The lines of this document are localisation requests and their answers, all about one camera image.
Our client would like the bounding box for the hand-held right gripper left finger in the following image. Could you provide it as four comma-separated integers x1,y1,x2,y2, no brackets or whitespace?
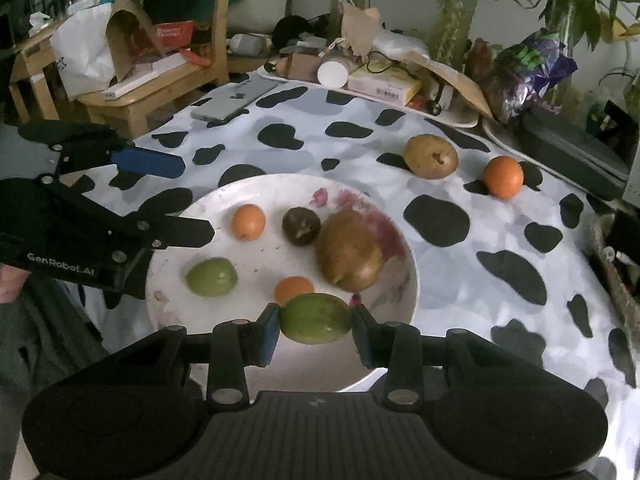
150,302,281,407

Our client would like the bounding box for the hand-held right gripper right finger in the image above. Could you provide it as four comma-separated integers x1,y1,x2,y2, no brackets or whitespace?
351,305,483,408

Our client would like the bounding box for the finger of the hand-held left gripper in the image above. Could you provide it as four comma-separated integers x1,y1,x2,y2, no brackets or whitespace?
19,121,187,181
42,174,217,251

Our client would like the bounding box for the green fruit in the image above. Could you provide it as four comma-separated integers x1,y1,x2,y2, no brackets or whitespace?
279,293,353,345
186,257,238,297

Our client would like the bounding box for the small orange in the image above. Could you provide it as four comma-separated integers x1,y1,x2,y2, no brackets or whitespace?
231,204,266,241
273,276,316,308

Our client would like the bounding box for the white floral plate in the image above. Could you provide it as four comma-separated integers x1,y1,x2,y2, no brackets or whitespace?
145,174,420,393

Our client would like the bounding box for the brown pear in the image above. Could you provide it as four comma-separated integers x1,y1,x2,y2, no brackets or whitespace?
403,134,459,181
315,208,385,293

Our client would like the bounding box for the dark passion fruit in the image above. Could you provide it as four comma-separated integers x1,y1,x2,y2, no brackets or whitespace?
281,207,322,247

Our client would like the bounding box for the person's left forearm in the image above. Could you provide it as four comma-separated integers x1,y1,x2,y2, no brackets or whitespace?
0,264,26,306

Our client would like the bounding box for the wooden chair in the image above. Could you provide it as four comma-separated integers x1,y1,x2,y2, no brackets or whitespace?
75,0,236,138

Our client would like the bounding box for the white flat box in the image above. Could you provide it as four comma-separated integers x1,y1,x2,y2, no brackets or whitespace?
102,55,211,101

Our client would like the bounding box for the person's dark green clothing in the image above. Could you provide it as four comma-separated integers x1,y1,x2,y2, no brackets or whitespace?
0,270,108,461

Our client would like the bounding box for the grey smartphone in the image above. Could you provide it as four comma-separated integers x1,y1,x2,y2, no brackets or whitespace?
191,80,277,123

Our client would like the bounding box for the cow print tablecloth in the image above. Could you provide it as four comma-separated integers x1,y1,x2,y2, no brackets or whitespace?
75,80,640,480

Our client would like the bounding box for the brown cardboard sheet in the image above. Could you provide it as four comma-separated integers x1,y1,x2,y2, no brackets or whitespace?
107,0,168,83

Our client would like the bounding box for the white plastic bag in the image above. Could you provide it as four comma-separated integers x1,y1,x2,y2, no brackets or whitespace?
50,2,118,101

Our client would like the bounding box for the red box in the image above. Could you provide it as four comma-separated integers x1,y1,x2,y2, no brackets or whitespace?
152,21,195,53

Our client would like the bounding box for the grey bottle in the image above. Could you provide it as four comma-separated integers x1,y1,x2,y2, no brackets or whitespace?
229,33,271,57

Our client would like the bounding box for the black cloth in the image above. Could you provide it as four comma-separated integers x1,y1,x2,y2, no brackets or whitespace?
272,16,313,48

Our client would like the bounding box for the white cup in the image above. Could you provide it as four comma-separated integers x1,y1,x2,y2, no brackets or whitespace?
317,56,349,88

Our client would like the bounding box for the black monitor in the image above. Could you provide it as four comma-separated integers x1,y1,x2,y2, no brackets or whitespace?
0,0,33,46

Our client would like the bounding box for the large orange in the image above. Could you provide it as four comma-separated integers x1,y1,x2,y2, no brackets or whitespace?
483,156,525,199

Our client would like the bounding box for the white and yellow box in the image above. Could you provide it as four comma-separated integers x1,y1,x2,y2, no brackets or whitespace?
346,66,423,107

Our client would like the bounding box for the torn brown paper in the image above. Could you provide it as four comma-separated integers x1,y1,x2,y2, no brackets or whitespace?
340,2,383,56

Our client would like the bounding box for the plastic wrapped bundle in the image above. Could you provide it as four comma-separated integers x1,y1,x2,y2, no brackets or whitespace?
587,210,640,321

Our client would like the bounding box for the brown paper bag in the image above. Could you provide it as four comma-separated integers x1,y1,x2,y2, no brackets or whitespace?
400,52,496,121

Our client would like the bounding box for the black zip case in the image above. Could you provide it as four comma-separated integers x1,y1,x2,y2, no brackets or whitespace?
515,105,632,202

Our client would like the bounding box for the purple snack bag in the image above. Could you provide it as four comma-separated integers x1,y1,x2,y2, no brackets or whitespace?
487,27,578,121

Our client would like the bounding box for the leafy plant in glass vase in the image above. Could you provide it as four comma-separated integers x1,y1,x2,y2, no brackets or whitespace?
535,0,640,51

